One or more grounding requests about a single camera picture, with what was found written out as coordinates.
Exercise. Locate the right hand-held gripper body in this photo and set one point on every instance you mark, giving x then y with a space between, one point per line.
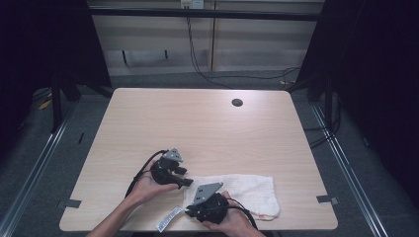
210 205

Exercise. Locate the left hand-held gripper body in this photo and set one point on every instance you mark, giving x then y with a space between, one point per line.
164 173

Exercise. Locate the cream cloth with white label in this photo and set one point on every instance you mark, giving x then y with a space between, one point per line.
250 191

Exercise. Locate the person's left hand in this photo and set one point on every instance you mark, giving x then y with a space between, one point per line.
148 187

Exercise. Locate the person's right hand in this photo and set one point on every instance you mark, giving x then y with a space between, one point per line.
235 219

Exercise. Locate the dark round table grommet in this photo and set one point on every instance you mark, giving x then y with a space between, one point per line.
237 102

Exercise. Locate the small black floor strip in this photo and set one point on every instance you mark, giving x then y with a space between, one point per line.
81 138

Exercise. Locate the grey tape piece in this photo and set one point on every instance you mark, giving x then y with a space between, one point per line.
72 203
327 199

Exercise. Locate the black stand leg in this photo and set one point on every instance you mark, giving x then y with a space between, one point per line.
56 105

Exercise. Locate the yellow floor piece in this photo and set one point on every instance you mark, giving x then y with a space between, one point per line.
45 104

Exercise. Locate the black curtain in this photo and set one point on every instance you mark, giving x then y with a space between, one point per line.
46 42
375 82

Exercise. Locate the metal floor rail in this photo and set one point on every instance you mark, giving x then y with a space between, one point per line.
349 171
36 164

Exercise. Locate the black horizontal frame bar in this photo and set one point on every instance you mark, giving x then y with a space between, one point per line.
204 14

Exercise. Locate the white wall outlet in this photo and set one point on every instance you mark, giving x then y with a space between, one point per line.
192 4

